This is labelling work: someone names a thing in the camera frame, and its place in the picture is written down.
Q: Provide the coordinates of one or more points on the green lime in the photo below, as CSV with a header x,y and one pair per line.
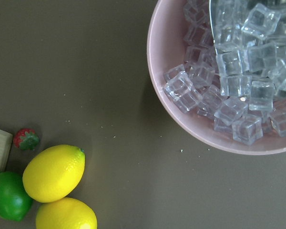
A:
x,y
15,203

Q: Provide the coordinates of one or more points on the clear ice cube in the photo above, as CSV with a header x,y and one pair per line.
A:
x,y
178,86
247,129
261,96
230,110
235,85
261,21

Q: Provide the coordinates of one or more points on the yellow lemon near strawberry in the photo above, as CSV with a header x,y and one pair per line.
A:
x,y
54,173

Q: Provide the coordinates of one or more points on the metal ice scoop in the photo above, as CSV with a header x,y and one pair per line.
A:
x,y
228,16

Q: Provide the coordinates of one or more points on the pink bowl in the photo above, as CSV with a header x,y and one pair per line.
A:
x,y
165,50

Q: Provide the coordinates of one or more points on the red strawberry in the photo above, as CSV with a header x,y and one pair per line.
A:
x,y
26,139

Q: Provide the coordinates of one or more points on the yellow lemon far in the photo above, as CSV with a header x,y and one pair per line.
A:
x,y
66,213

